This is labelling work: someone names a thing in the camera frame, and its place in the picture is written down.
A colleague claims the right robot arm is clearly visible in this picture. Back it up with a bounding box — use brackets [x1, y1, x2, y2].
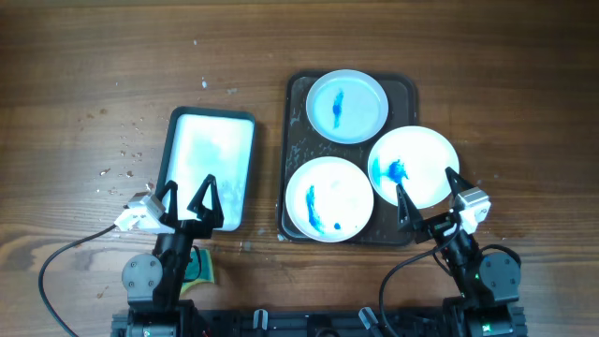
[395, 168, 527, 336]

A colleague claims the white plate blue streak top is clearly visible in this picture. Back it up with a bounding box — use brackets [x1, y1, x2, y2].
[306, 69, 389, 144]

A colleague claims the white plate blue blot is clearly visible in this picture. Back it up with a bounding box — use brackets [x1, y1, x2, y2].
[367, 125, 460, 209]

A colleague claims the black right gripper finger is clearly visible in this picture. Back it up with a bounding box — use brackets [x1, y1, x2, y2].
[445, 167, 475, 198]
[396, 183, 423, 231]

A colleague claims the yellow green scrub sponge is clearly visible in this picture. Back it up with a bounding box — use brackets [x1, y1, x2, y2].
[181, 246, 215, 294]

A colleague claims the dark brown serving tray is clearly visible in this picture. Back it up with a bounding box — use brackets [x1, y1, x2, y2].
[276, 69, 418, 247]

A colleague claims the dark green soapy water tray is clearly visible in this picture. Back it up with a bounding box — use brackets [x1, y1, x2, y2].
[156, 107, 256, 232]

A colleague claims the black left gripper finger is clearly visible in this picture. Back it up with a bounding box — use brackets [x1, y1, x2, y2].
[187, 174, 223, 228]
[155, 180, 178, 222]

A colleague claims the white plate blue smear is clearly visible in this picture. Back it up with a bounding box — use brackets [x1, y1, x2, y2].
[285, 156, 374, 242]

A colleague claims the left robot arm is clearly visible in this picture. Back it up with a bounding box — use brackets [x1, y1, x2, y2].
[110, 174, 224, 337]

